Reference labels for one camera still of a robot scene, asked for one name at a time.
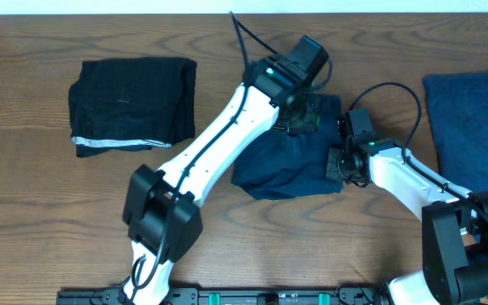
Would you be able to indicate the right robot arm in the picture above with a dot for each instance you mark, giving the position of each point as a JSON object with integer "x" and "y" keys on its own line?
{"x": 454, "y": 219}

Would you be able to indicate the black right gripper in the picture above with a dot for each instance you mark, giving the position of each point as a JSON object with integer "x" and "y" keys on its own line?
{"x": 331, "y": 170}

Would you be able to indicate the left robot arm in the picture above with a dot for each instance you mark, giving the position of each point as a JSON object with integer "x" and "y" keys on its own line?
{"x": 163, "y": 206}

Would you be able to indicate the dark blue shorts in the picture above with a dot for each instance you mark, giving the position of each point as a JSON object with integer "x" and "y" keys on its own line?
{"x": 276, "y": 166}

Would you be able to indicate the folded black garment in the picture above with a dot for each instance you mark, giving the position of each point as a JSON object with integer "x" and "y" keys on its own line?
{"x": 132, "y": 104}

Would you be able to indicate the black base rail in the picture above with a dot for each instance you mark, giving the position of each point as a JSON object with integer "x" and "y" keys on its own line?
{"x": 350, "y": 295}

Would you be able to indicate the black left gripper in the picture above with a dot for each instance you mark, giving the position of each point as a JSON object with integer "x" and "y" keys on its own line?
{"x": 312, "y": 121}

